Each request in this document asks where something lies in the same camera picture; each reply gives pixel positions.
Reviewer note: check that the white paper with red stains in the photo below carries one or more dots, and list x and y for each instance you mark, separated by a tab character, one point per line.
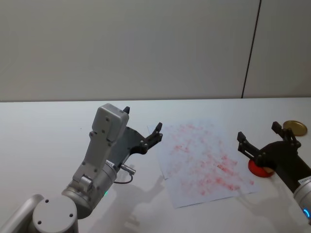
201	165

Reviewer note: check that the gold round metal lid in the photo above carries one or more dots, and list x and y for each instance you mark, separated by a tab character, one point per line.
297	127

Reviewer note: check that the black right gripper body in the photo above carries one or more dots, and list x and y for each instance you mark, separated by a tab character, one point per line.
284	157

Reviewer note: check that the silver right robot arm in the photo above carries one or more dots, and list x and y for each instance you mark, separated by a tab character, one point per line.
303	196

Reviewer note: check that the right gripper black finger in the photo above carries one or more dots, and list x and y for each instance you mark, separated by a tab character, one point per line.
288	136
247	146

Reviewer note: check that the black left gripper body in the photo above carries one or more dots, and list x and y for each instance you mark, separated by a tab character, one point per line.
127	143

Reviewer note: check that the red round disc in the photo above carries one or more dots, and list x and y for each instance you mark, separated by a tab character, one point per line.
257	171

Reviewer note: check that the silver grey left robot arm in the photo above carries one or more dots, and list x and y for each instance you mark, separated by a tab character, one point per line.
102	145

